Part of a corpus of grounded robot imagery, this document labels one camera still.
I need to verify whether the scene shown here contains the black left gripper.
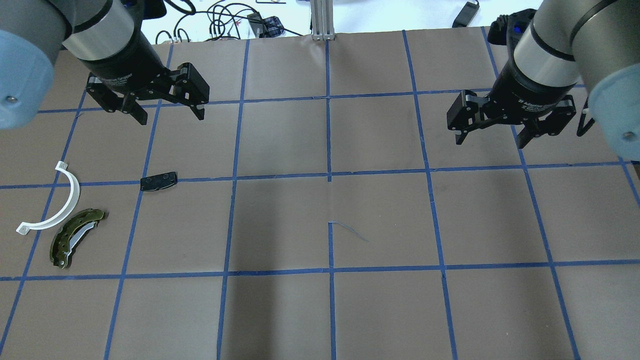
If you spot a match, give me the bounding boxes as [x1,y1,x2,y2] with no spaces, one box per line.
[81,47,210,126]

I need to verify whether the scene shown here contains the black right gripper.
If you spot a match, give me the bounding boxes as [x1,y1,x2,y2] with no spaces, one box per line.
[446,64,578,150]

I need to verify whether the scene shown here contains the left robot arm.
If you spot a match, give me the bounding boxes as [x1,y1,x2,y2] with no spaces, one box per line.
[0,0,210,130]

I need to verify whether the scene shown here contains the small black flat part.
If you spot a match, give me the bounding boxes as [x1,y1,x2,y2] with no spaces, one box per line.
[139,171,178,192]

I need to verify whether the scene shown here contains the black power adapter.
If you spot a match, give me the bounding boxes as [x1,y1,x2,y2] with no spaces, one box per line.
[451,0,480,28]

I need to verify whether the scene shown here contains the green brake shoe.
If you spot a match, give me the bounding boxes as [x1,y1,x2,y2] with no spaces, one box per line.
[49,208,108,269]

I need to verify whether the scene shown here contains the white curved plastic part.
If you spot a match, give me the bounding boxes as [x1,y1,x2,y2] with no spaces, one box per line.
[15,161,81,236]

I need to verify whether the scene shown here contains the tangled black cables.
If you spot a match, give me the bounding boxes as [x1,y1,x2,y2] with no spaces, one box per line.
[155,0,306,45]

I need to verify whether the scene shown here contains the aluminium frame post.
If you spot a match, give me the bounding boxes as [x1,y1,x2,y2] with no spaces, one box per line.
[309,0,335,41]

